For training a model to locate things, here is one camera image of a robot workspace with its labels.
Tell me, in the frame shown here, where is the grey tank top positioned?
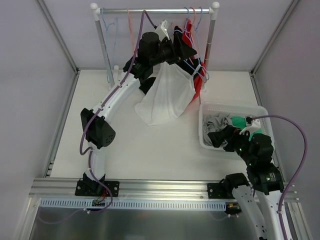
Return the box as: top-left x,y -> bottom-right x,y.
202,112 -> 232,147

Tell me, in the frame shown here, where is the green tank top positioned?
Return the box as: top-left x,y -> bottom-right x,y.
231,116 -> 263,140

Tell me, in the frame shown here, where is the white tank top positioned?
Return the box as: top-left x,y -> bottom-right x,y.
134,62 -> 201,126

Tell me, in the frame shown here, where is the light blue wire hanger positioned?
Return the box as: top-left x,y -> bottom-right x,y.
101,8 -> 119,85

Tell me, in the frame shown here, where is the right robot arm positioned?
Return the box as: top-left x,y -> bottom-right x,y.
207,121 -> 292,240

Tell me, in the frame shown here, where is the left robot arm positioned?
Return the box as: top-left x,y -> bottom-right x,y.
75,31 -> 197,197

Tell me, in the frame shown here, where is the black tank top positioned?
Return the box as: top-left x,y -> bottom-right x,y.
131,25 -> 191,94

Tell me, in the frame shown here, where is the red tank top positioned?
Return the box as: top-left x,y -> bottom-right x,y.
182,18 -> 209,102

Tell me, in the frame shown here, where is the white plastic basket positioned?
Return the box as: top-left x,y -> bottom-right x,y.
198,102 -> 269,157

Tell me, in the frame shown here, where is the white clothes rack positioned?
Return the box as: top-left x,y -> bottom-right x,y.
90,1 -> 220,90

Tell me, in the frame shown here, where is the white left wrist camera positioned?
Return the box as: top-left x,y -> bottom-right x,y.
154,19 -> 170,42

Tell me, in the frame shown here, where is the white slotted cable duct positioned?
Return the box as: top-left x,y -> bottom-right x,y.
39,198 -> 227,212

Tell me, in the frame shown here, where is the aluminium frame post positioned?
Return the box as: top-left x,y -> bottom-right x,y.
35,0 -> 79,74

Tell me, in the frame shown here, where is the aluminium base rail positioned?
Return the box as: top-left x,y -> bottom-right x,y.
28,177 -> 236,202

